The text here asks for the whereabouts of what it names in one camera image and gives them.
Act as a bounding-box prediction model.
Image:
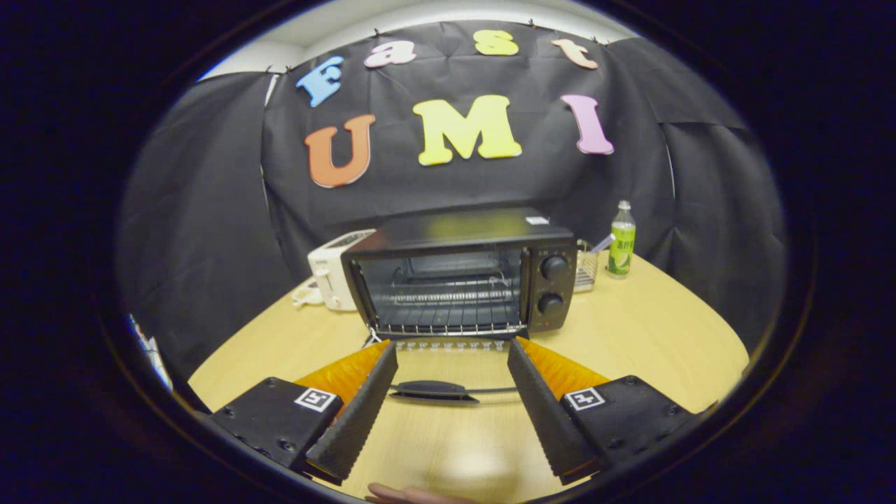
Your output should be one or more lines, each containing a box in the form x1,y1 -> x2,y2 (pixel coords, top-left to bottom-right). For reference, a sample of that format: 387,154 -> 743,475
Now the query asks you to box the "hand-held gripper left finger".
203,341 -> 400,485

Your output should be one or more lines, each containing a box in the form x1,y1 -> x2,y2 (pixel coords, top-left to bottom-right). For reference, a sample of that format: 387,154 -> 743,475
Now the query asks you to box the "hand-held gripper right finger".
507,337 -> 701,486

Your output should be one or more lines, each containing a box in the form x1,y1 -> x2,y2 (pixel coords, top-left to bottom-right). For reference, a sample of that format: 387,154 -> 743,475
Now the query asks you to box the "black toaster oven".
341,206 -> 578,405

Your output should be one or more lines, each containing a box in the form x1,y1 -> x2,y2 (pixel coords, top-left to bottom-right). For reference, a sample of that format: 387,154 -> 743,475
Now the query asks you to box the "white pop-up toaster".
307,229 -> 376,312

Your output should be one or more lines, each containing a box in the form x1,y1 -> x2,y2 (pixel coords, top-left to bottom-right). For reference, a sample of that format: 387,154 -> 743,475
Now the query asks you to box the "green label plastic bottle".
607,201 -> 637,279

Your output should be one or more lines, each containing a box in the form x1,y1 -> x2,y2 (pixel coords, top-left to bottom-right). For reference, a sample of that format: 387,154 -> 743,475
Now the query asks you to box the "black backdrop cloth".
115,20 -> 788,382

